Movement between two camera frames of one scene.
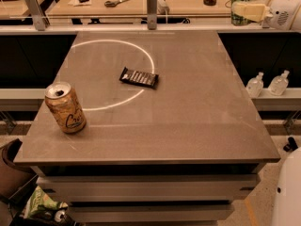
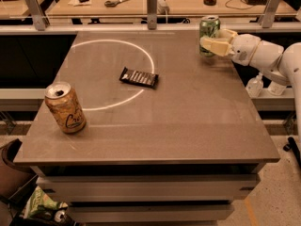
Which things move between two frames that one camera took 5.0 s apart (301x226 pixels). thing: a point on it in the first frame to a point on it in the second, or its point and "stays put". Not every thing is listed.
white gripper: [281, 13] to [245, 49]
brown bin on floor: [17, 183] stays put
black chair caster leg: [292, 145] stays put
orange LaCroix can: [64, 103] stays put
